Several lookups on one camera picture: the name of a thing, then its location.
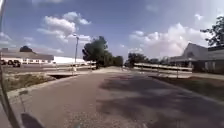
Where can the low white building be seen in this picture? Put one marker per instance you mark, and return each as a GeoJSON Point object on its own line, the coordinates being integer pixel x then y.
{"type": "Point", "coordinates": [33, 57]}

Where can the long white rail fence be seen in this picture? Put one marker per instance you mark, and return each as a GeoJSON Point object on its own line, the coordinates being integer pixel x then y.
{"type": "Point", "coordinates": [163, 67]}

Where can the grey building with gable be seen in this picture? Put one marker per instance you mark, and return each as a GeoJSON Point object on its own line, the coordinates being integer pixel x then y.
{"type": "Point", "coordinates": [196, 55]}

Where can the dark parked cars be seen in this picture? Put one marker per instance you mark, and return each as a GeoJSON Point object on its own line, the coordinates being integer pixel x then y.
{"type": "Point", "coordinates": [14, 62]}

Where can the tall overhanging tree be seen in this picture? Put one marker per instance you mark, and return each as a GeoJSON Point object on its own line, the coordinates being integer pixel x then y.
{"type": "Point", "coordinates": [217, 31]}

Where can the row of distant trees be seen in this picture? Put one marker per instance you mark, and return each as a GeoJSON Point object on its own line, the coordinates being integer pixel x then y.
{"type": "Point", "coordinates": [140, 59]}

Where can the large dark green trees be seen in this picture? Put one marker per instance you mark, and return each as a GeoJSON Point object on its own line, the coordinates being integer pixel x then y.
{"type": "Point", "coordinates": [96, 51]}

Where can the green grass verge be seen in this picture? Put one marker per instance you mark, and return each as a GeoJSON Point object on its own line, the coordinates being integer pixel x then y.
{"type": "Point", "coordinates": [200, 85]}

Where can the grey gravel path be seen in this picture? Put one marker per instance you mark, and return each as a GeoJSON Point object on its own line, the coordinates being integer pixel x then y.
{"type": "Point", "coordinates": [100, 100]}

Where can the street lamp pole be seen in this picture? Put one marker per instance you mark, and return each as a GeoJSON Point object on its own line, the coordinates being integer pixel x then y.
{"type": "Point", "coordinates": [76, 53]}

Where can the short white rail fence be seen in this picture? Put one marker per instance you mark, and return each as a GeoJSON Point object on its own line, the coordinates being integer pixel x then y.
{"type": "Point", "coordinates": [78, 66]}

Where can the grass strip with bare soil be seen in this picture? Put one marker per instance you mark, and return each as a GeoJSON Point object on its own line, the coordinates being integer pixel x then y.
{"type": "Point", "coordinates": [25, 80]}

